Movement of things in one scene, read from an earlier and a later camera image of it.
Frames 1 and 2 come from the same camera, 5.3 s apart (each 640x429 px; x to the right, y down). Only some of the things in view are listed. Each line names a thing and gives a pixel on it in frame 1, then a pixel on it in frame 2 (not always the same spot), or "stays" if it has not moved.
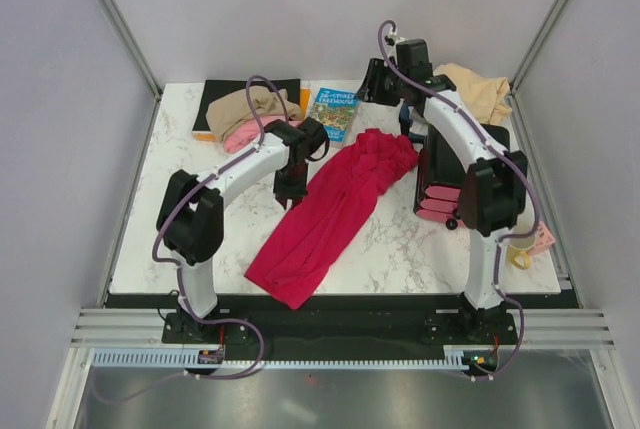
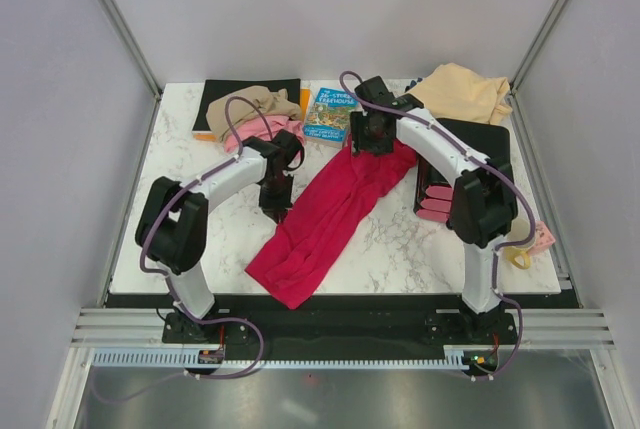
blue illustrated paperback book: (334, 109) stays
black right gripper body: (387, 84) to (363, 136)
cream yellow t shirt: (486, 98) stays
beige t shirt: (233, 109) stays
